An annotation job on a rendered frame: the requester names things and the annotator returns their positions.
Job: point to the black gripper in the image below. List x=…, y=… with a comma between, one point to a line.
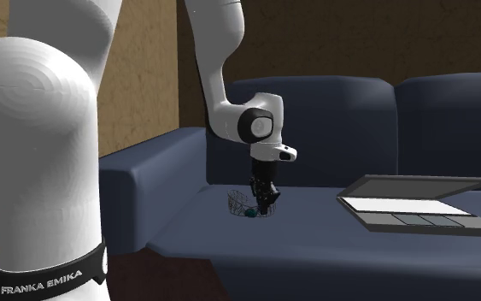
x=263, y=171

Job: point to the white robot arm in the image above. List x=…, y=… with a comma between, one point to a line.
x=36, y=146

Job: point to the small teal ball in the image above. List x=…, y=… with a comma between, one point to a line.
x=251, y=213

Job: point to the dark blue sofa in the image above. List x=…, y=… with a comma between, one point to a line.
x=340, y=125

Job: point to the grey open laptop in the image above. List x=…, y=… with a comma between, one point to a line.
x=423, y=208

